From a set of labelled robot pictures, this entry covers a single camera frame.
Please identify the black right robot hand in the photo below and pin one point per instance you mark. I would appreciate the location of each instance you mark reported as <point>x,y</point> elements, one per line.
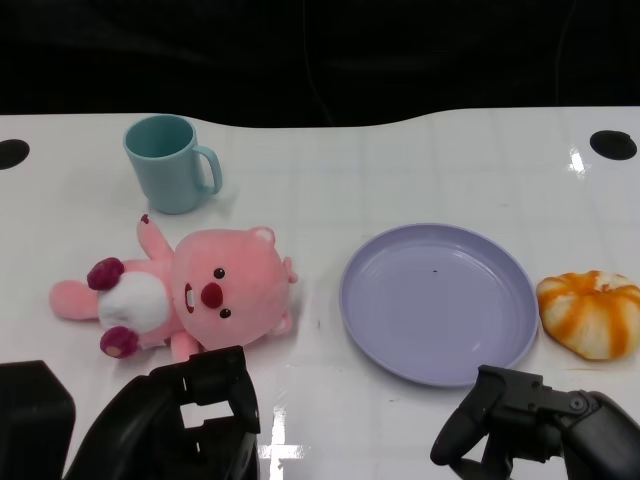
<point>590,435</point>

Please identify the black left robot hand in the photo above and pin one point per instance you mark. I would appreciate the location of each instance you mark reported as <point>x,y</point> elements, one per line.
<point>150,430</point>

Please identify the pink plush beaver doll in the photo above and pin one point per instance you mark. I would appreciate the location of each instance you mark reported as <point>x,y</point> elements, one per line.
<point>235,290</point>

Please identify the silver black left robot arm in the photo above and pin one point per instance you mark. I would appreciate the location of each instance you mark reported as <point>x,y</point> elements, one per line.
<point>30,425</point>

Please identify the lavender plastic plate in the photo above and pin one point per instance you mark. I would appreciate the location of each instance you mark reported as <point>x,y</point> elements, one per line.
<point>435,310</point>

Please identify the orange white plush bun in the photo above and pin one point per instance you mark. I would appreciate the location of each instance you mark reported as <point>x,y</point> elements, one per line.
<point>590,315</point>

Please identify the light blue plastic mug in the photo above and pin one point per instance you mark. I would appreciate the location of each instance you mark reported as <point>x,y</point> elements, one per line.
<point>167,175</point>

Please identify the black round table grommet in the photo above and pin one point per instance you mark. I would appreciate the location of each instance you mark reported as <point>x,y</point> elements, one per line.
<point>613,145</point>
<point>11,154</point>

